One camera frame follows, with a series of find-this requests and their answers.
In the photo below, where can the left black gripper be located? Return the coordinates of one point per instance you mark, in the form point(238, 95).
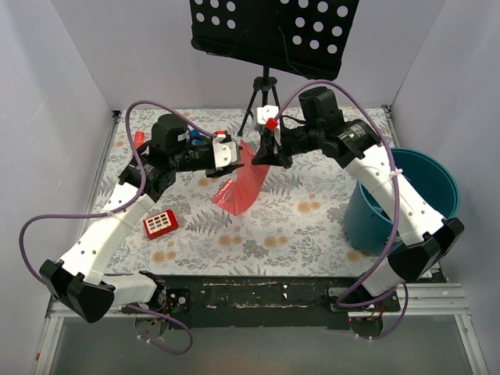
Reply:
point(213, 157)

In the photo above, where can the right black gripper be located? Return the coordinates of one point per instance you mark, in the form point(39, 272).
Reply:
point(282, 140)

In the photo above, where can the red plastic trash bag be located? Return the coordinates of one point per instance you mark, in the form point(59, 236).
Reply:
point(240, 193)

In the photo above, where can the red trash bag roll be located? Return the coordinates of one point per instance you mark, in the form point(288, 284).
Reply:
point(139, 138)

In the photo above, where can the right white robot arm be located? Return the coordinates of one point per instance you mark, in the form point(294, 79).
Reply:
point(420, 235)

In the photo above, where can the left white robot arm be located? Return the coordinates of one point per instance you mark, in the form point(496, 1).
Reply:
point(78, 278)

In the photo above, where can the teal plastic trash bin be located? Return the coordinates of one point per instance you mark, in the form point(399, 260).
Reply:
point(367, 225)

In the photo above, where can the colourful toy brick car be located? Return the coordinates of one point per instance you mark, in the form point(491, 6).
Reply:
point(196, 138)

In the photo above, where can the floral patterned table mat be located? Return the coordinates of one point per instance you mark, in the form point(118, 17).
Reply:
point(294, 228)

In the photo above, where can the red white grid box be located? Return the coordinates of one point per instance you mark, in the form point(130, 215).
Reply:
point(159, 224)

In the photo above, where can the black perforated music stand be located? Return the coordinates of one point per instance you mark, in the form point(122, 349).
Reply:
point(305, 38)

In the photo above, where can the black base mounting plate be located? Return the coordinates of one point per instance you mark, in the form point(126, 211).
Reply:
point(244, 302)

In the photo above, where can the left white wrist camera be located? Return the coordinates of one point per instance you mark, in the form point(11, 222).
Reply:
point(225, 150)

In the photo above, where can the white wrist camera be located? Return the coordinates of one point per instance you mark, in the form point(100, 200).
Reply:
point(266, 119)
point(225, 150)

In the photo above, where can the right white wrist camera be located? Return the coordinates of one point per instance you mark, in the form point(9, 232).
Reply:
point(266, 119)

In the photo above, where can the aluminium frame rail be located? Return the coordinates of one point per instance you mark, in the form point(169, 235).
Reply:
point(428, 299)

